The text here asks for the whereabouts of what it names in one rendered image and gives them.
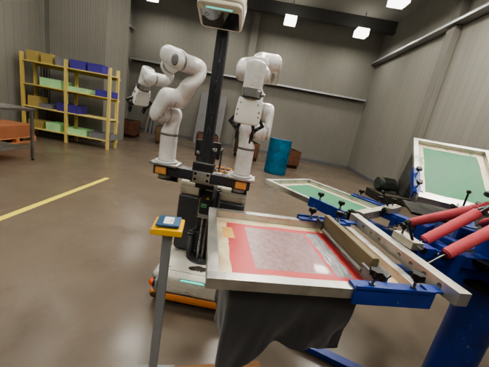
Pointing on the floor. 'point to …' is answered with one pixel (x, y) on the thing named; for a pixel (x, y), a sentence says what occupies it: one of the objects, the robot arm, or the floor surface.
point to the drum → (277, 156)
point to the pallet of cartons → (14, 131)
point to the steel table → (30, 129)
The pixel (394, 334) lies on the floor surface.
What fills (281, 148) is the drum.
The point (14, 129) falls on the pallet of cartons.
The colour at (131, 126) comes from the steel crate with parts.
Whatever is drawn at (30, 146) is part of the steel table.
